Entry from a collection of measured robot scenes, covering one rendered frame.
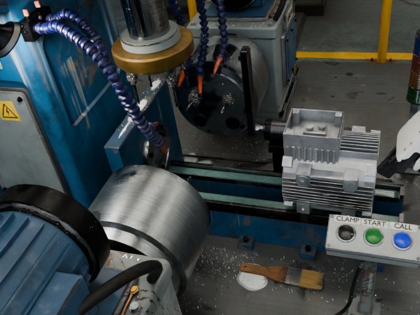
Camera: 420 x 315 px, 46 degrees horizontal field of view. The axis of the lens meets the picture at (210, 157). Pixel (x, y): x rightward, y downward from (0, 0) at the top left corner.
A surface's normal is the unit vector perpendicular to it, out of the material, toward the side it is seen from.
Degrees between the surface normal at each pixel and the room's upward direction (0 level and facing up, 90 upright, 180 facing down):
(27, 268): 40
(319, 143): 90
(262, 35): 90
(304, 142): 90
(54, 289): 0
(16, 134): 90
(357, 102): 0
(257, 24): 0
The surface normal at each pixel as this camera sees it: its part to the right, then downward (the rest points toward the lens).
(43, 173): -0.30, 0.63
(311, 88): -0.13, -0.77
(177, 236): 0.74, -0.33
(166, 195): 0.39, -0.60
